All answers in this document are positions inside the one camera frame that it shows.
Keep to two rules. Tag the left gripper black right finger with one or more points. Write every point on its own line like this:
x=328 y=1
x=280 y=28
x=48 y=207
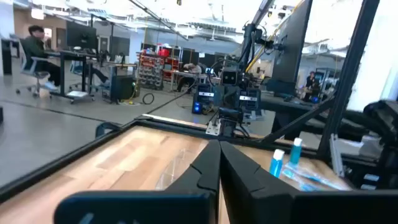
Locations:
x=264 y=202

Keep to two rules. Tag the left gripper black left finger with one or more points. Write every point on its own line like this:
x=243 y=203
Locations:
x=186 y=205

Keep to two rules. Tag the small teal mouthwash bottle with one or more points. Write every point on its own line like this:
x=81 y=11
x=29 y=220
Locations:
x=295 y=154
x=276 y=166

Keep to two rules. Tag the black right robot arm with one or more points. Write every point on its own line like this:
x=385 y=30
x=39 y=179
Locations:
x=229 y=129

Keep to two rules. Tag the black computer tower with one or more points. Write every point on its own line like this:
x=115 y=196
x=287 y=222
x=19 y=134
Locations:
x=203 y=99
x=249 y=101

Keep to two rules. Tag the clear acrylic organizer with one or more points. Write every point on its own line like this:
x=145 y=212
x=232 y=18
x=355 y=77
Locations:
x=174 y=169

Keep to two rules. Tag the person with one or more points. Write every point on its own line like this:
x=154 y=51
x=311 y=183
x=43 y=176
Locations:
x=310 y=82
x=191 y=70
x=38 y=53

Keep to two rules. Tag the black monitor stand pole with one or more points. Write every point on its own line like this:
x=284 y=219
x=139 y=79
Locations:
x=250 y=46

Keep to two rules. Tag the red parts bin rack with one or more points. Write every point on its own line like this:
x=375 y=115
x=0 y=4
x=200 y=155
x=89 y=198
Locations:
x=151 y=71

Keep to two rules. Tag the large black monitor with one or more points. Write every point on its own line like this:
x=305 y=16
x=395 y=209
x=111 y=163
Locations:
x=292 y=46

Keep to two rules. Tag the black computer box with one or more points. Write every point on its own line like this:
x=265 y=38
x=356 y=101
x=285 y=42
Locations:
x=122 y=87

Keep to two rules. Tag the black table clamp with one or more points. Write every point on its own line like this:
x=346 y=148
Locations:
x=105 y=127

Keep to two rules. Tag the black desktop monitor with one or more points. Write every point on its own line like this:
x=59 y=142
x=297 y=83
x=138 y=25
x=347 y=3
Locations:
x=119 y=46
x=81 y=36

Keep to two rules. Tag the black equipment housing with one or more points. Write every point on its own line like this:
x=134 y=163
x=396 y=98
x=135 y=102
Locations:
x=382 y=118

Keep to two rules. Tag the black office desk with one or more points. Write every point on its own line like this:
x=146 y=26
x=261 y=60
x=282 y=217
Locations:
x=74 y=56

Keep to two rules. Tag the grey office chair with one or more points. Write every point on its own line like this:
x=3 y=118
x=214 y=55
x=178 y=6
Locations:
x=32 y=73

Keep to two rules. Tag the silver aluminium bracket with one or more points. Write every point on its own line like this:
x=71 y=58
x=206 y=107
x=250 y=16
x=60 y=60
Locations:
x=214 y=127
x=337 y=155

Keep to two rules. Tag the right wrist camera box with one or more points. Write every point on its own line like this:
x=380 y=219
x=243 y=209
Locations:
x=230 y=77

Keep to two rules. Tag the black aluminium rig frame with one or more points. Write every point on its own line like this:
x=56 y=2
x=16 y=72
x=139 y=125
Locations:
x=62 y=159

